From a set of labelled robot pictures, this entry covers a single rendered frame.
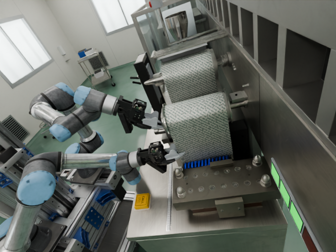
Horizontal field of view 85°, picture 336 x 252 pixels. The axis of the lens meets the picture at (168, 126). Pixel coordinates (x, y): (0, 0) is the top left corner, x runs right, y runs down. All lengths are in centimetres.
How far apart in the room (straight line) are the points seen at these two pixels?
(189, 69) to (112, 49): 591
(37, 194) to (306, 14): 91
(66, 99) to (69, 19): 588
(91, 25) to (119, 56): 116
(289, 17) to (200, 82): 58
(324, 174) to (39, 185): 84
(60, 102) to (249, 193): 103
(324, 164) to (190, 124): 48
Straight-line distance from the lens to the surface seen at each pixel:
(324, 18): 32
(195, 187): 81
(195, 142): 80
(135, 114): 75
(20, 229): 105
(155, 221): 94
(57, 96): 118
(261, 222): 87
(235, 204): 78
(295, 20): 38
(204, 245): 101
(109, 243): 189
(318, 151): 38
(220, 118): 74
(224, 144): 83
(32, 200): 90
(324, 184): 40
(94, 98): 76
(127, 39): 650
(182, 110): 73
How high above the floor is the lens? 170
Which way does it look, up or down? 36 degrees down
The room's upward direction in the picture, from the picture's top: 22 degrees counter-clockwise
